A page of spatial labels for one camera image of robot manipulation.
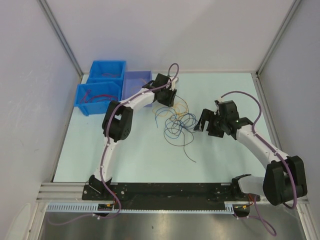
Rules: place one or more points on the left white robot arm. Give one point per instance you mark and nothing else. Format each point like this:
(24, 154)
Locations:
(117, 123)

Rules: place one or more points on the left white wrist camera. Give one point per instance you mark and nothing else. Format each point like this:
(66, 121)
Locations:
(173, 83)

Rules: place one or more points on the rear blue plastic bin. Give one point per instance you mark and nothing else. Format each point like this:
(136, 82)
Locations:
(107, 69)

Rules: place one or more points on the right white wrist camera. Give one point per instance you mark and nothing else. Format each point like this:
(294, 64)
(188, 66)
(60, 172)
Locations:
(219, 100)

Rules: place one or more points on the lavender plastic tray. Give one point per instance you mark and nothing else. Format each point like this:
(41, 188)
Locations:
(133, 82)

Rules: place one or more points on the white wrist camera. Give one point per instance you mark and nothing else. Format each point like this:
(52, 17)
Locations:
(219, 100)
(173, 83)

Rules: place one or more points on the front blue plastic bin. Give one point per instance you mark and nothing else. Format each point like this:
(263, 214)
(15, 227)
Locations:
(94, 98)

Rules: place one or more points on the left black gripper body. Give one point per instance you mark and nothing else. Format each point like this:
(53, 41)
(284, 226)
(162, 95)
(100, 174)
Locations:
(167, 96)

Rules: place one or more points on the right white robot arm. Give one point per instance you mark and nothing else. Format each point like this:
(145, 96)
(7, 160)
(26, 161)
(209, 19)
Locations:
(284, 179)

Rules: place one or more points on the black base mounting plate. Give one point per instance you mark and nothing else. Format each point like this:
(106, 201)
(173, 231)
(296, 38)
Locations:
(176, 196)

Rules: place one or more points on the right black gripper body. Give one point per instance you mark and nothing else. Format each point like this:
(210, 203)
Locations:
(215, 126)

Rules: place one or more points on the grey slotted cable duct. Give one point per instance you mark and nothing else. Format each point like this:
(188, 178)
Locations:
(105, 208)

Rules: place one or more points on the blue plastic bin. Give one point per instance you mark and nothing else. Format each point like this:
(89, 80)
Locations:
(107, 69)
(94, 98)

